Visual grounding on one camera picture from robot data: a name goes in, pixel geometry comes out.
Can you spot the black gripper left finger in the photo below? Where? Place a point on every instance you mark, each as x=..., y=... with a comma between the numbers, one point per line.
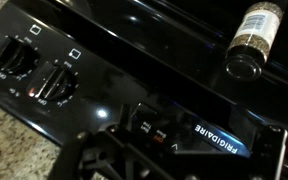
x=125, y=118

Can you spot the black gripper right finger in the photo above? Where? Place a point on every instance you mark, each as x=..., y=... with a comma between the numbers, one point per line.
x=267, y=150

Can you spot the glass herb spice bottle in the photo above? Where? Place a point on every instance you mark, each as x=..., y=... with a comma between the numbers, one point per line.
x=254, y=36

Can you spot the black electric stove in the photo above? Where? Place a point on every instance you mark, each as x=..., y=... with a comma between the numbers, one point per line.
x=134, y=66

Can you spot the black stove knob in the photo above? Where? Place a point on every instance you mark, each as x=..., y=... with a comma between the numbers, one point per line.
x=54, y=81
x=15, y=56

